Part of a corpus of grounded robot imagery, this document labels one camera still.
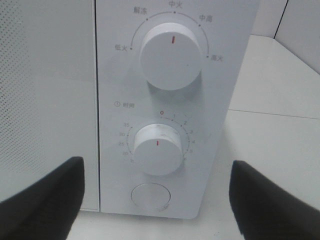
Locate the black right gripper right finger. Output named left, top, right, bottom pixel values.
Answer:
left=229, top=160, right=320, bottom=240

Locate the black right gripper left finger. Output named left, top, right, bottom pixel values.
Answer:
left=0, top=156, right=85, bottom=240

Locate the white microwave door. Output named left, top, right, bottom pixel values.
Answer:
left=0, top=0, right=100, bottom=212

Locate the round white door button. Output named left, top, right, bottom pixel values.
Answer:
left=131, top=183, right=171, bottom=211

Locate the white microwave knob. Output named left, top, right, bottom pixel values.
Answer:
left=139, top=22, right=202, bottom=91
left=133, top=123, right=183, bottom=176

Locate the white microwave oven body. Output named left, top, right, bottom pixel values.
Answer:
left=95, top=0, right=260, bottom=219

